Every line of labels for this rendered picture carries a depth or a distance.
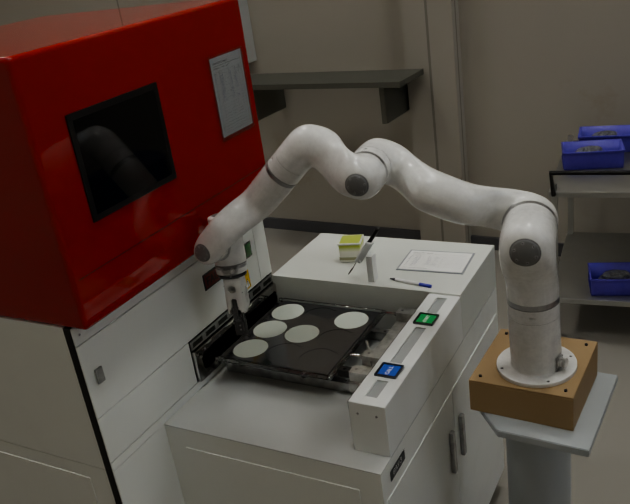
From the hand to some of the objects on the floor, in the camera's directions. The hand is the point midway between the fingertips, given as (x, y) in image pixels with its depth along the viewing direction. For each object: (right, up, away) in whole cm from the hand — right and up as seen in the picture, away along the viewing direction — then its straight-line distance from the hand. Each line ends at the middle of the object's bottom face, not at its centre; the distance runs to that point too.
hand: (241, 327), depth 205 cm
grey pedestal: (+96, -92, +11) cm, 133 cm away
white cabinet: (+41, -83, +50) cm, 105 cm away
